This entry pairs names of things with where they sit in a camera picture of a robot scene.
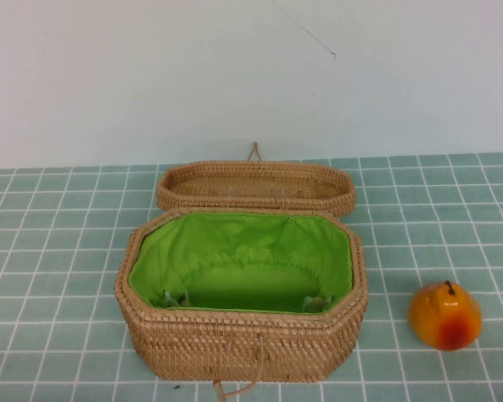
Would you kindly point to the orange yellow plastic pear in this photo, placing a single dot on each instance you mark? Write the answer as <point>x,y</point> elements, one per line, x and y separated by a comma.
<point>440,310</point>

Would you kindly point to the woven rattan basket lid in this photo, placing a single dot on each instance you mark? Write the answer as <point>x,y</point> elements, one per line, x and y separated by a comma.
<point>251,172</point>

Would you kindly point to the green fabric basket lining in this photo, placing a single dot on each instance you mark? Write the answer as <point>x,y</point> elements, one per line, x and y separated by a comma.
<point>243,238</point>

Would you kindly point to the woven rattan basket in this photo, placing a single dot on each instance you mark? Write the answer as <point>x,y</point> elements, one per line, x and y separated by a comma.
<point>234,347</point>

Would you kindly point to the green tile-pattern tablecloth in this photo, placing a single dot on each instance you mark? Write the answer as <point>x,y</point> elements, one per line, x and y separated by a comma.
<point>67,251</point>

